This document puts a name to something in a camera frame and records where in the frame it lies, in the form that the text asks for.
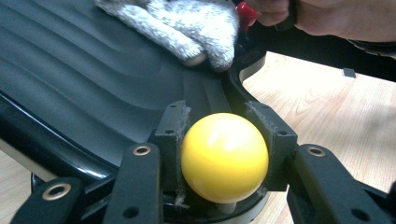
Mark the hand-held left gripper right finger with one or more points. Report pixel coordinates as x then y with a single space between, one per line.
277 146

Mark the yellow ball knob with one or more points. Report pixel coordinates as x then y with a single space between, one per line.
224 157

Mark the grey tape piece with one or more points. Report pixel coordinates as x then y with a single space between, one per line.
348 72

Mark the red ball knob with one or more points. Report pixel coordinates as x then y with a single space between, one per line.
246 14

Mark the grey fluffy cloth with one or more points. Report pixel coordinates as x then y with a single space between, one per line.
180 28

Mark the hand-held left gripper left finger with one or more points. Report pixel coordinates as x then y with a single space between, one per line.
169 146

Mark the black wavy ridged tray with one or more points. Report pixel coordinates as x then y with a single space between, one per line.
93 77

